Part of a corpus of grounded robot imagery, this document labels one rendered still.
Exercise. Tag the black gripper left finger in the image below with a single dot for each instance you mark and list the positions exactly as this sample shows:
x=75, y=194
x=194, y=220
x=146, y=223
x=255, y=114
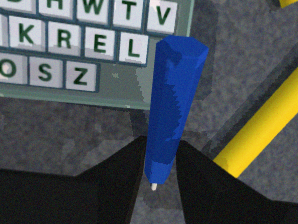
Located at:
x=104, y=194

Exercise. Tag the keyboard with white letter keys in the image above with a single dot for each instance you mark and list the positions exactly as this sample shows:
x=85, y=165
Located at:
x=91, y=52

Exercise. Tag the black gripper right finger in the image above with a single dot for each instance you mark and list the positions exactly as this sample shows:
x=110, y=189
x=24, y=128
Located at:
x=211, y=195

